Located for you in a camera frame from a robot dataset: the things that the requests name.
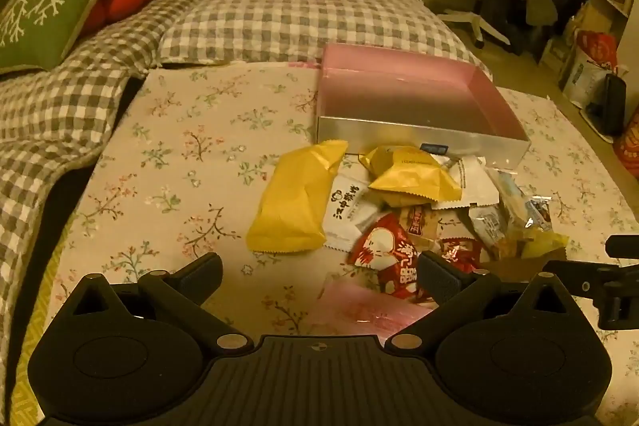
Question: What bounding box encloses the grey checked blanket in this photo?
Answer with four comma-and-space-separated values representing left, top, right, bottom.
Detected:
0, 0, 216, 337

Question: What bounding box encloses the red and white bag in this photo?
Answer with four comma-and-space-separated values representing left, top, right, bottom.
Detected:
562, 29, 631, 108

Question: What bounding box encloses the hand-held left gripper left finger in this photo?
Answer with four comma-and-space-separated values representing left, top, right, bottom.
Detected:
64, 252, 254, 353

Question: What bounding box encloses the grey-white snack packet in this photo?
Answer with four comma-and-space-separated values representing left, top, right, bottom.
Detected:
466, 205, 506, 253

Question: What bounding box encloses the yellow patterned mat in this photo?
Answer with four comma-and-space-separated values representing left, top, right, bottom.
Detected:
9, 226, 77, 426

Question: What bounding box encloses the plain yellow snack packet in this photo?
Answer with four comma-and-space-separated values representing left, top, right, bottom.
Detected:
246, 139, 349, 253

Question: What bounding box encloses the grey checked pillow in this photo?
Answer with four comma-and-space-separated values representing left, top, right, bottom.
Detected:
159, 0, 493, 68

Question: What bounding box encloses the yellow-green snack packet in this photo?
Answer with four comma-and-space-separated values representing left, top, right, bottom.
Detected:
518, 229, 570, 263

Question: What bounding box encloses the black bag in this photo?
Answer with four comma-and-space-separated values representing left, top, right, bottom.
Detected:
586, 73, 628, 138

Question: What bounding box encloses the pink cardboard box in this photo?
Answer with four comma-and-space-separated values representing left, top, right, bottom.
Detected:
316, 43, 531, 170

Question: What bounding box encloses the clear light-blue snack packet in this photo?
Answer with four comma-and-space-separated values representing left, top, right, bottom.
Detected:
486, 170, 553, 238

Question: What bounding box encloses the red white-print snack packet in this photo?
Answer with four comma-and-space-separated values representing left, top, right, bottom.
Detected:
347, 212, 431, 304

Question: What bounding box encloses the small red snack packet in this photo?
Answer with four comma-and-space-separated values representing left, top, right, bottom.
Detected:
438, 238, 483, 275

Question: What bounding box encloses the beige snack packet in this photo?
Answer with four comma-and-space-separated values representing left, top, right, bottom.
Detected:
399, 204, 441, 253

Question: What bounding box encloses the pink translucent wrapper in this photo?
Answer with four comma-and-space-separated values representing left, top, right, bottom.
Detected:
319, 275, 436, 340

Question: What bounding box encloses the yellow labelled snack packet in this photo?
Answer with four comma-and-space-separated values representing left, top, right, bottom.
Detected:
359, 145, 462, 210

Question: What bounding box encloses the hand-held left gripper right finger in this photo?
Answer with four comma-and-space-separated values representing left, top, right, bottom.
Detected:
385, 252, 577, 351

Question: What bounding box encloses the white text-print snack packet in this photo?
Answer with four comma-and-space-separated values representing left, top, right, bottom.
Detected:
433, 155, 500, 210

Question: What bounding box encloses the green branch-print pillow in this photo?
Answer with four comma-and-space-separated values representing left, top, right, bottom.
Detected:
0, 0, 159, 75

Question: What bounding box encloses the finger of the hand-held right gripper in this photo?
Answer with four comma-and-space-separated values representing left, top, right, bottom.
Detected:
543, 259, 639, 331
605, 235, 639, 257

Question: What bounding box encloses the red patterned bag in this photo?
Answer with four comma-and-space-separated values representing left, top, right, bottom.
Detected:
611, 111, 639, 180

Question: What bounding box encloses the white black-print snack packet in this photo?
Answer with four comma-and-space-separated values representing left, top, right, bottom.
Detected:
322, 171, 385, 252

